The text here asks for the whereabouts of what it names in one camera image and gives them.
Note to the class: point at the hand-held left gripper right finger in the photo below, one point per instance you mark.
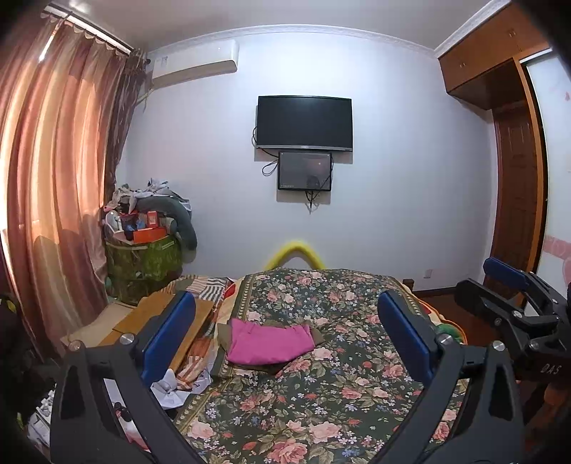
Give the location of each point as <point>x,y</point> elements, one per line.
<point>403,339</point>

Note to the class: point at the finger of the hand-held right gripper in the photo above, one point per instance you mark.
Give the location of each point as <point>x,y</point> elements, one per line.
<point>506,272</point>
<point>486,296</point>

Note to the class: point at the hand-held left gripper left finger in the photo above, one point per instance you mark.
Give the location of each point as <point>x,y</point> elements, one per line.
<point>167,339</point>

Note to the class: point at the pink pants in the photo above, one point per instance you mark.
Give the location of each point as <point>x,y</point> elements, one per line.
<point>267,341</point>

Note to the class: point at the olive pants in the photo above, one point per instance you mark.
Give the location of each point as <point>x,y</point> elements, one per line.
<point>319,334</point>

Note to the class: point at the green and orange quilt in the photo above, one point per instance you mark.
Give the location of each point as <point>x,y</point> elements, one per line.
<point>439,321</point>

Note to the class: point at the flat cardboard box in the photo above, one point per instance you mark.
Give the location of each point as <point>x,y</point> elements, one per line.
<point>134,316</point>

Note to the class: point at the crumpled white paper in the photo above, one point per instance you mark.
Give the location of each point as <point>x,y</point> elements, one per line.
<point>171,392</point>

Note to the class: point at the striped cloth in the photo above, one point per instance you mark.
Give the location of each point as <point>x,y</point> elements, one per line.
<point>209,288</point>

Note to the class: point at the brown wooden door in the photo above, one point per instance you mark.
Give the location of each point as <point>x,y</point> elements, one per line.
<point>517,200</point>

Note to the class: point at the green storage bin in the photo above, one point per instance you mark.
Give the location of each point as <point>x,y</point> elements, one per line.
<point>142,267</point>

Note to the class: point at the floral blanket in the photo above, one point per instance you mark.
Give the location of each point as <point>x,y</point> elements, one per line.
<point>334,401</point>

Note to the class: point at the orange box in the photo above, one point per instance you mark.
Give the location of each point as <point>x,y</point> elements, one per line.
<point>149,235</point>

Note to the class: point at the white sliding wardrobe door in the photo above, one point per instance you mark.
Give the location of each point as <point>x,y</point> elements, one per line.
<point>555,178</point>

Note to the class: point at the yellow foam tube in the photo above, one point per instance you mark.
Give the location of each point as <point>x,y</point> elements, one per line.
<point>294,247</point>

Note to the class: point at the assorted clutter pile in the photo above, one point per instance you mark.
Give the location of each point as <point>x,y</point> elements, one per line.
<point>129,200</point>

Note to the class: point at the dark object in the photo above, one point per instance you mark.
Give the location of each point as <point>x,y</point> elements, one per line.
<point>18,348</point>

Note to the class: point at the small black monitor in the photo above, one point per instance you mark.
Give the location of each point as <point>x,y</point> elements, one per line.
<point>303,172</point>

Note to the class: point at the wooden overhead cabinet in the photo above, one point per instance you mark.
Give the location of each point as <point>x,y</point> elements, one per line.
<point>486,58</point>

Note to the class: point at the pink curtain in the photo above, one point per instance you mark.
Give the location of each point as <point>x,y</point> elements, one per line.
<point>49,156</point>

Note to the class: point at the brown patterned curtain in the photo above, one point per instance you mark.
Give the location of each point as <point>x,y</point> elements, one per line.
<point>125,111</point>

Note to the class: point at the white air conditioner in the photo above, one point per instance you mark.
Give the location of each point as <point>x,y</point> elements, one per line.
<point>196,60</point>

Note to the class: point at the wooden bed frame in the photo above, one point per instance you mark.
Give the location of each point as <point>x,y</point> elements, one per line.
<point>409,284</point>

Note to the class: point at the white wall socket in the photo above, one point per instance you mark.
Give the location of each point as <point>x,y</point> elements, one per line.
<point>427,273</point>

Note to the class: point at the black wall television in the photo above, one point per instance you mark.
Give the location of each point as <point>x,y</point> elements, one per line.
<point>303,120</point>

